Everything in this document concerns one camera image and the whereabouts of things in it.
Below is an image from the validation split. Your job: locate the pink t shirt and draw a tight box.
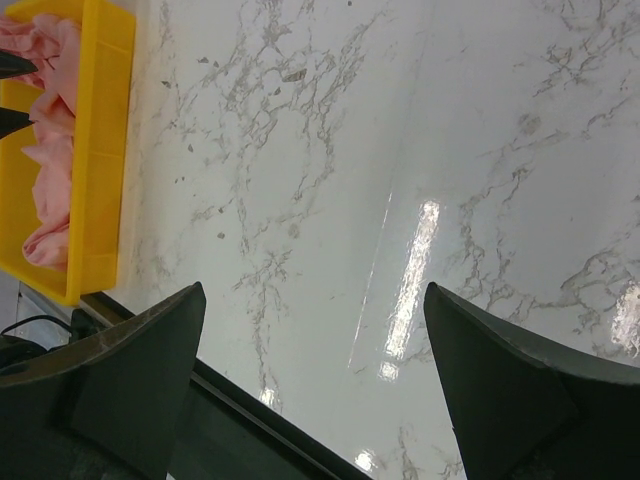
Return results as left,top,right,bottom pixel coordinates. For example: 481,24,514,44
1,14,81,271

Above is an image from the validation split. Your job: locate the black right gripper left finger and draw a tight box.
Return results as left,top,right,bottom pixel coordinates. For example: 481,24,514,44
1,283,206,479

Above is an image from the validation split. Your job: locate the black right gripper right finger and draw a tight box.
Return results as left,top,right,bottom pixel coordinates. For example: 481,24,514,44
424,283,639,479

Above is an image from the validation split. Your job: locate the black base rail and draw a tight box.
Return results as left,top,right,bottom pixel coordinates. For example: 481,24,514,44
0,292,374,480

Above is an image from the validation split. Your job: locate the yellow plastic tray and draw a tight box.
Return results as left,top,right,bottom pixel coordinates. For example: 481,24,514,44
1,1,136,306

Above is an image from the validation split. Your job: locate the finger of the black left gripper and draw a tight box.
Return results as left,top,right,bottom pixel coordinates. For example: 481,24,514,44
0,107,33,139
0,50,38,80

